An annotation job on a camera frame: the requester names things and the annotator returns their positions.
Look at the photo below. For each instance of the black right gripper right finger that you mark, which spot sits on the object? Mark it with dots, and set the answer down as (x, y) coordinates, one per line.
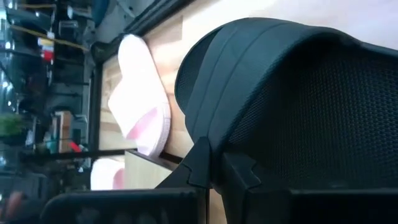
(248, 199)

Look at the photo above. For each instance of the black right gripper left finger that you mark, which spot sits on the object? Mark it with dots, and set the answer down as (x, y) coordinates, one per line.
(186, 199)

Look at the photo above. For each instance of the pink slide sandal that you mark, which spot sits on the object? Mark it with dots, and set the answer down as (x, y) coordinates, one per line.
(136, 93)
(102, 174)

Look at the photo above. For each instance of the black slide sandal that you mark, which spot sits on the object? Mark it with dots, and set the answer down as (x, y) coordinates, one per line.
(280, 77)

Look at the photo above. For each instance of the dark background storage rack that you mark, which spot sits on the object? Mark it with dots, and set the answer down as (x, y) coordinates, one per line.
(62, 74)

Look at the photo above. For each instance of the blurry green room plant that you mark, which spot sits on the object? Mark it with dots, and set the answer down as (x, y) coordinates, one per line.
(11, 124)

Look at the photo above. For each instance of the wood shelf black metal frame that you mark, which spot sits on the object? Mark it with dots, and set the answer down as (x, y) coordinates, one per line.
(94, 109)

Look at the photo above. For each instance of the black aluminium table frame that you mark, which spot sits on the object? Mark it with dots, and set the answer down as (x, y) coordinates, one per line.
(149, 21)

